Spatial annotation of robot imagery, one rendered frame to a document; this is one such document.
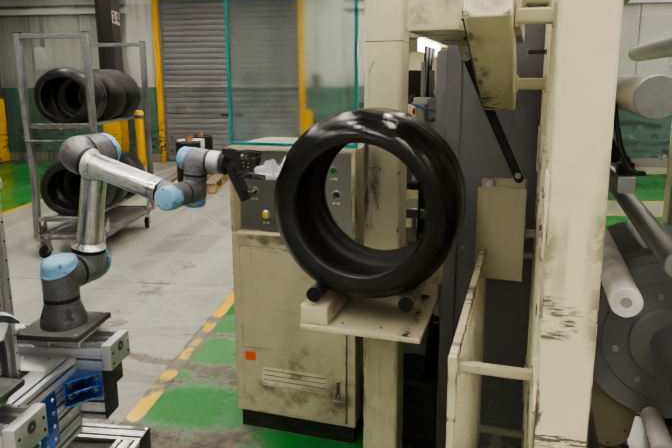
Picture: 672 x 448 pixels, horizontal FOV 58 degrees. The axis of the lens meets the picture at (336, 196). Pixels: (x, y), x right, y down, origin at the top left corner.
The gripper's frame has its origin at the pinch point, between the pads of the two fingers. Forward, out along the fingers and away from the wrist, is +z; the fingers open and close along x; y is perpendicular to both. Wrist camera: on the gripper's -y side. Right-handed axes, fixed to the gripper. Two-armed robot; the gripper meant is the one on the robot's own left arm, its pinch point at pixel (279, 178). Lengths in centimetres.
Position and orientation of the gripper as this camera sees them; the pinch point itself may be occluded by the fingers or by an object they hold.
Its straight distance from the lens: 189.4
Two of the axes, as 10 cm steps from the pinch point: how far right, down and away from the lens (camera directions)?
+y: 0.9, -9.7, -2.2
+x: 3.1, -1.8, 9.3
